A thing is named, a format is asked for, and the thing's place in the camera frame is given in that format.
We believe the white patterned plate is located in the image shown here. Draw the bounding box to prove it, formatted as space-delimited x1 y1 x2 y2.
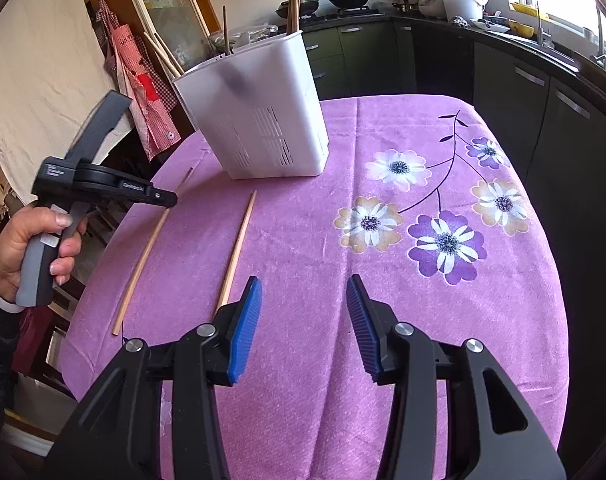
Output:
470 16 511 34

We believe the person's left hand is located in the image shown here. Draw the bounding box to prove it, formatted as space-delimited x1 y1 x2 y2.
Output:
0 202 89 291

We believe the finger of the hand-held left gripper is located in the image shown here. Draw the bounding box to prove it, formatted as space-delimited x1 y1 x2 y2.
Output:
116 178 178 209

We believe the dark wooden chair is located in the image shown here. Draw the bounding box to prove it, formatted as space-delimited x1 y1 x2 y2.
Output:
13 305 79 376

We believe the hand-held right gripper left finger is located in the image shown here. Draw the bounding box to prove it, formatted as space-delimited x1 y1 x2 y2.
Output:
38 275 263 480

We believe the gooseneck metal faucet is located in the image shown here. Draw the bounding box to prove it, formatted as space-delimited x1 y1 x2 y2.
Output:
519 0 554 48

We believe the red checked apron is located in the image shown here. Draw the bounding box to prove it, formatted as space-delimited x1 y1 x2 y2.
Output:
94 0 181 161

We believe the dark counter cabinet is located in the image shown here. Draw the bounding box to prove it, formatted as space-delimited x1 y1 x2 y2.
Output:
413 20 606 461

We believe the black kitchen countertop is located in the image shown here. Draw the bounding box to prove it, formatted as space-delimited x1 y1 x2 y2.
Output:
303 2 606 78

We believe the white storage box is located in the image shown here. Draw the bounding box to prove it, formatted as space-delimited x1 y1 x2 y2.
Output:
3 375 81 458

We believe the white plastic chopstick holder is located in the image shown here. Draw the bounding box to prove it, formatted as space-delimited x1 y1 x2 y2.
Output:
172 30 330 181

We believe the white lidded bucket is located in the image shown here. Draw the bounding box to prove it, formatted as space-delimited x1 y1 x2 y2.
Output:
438 0 488 23

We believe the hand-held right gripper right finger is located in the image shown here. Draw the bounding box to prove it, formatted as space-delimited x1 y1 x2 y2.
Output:
346 274 566 480

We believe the grey metal basin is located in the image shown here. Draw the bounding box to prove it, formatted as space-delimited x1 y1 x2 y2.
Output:
207 24 284 54

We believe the slim metal faucet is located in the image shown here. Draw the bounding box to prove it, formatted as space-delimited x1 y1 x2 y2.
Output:
590 5 606 68

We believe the cream hanging cloth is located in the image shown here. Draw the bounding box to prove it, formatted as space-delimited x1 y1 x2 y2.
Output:
0 0 134 171

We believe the green drawer cabinet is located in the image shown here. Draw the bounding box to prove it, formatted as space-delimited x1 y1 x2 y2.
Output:
303 22 416 103

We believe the pink floral tablecloth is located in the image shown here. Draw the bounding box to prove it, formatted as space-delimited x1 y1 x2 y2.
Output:
60 95 568 480

